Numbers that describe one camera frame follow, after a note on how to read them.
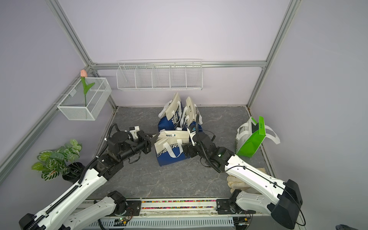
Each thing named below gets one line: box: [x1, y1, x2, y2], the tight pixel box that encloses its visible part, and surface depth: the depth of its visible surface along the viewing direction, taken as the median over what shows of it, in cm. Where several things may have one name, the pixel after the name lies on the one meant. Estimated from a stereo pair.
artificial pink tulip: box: [80, 69, 96, 107], surface depth 85 cm
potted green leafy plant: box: [31, 138, 86, 184], surface depth 67 cm
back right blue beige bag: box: [180, 96, 204, 132], surface depth 91 cm
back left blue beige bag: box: [157, 92, 183, 131], surface depth 95 cm
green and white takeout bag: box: [235, 115, 281, 158], surface depth 79 cm
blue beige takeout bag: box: [154, 129, 191, 167], surface depth 75 cm
